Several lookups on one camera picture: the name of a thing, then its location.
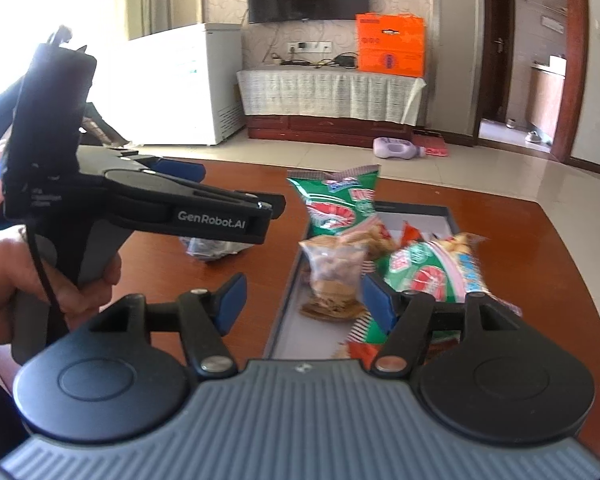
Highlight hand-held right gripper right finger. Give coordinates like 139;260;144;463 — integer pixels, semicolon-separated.
362;272;524;380

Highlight tan snack packet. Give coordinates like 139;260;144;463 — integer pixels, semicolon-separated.
300;299;367;322

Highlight clear packet of dark nuts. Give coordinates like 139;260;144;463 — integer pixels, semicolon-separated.
179;234;253;264

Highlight green snack packet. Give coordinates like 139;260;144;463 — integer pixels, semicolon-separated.
286;163;382;237
347;232;492;347

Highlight black cable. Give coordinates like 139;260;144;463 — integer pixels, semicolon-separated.
24;229;63;313

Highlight white chest freezer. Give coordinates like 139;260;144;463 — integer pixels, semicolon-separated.
105;23;244;147

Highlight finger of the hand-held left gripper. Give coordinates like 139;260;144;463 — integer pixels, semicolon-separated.
195;186;287;221
140;156;207;185

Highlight clear tan peanut packet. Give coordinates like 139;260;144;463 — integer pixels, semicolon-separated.
298;236;372;307

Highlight blue tray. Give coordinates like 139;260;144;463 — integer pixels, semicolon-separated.
264;201;462;361

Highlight orange snack packet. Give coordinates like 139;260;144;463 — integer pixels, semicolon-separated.
336;339;382;361

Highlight orange cardboard box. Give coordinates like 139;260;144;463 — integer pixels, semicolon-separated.
355;12;425;79

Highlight wooden kitchen cabinet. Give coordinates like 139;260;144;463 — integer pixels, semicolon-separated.
524;55;567;127

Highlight person's left hand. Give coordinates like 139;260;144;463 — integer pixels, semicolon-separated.
0;224;124;345

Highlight long red snack bar packet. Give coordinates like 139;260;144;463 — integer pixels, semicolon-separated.
400;220;435;248

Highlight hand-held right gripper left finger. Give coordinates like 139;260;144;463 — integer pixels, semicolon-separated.
88;272;248;380

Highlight white plastic bottle on floor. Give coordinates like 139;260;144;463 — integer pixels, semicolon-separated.
372;137;427;163

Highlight cloth-covered television cabinet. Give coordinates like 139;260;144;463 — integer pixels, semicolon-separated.
236;66;427;150

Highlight pink floor cloth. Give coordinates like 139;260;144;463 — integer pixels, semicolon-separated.
412;129;450;158

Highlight wall power outlets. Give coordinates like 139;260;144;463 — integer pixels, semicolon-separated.
287;39;334;54

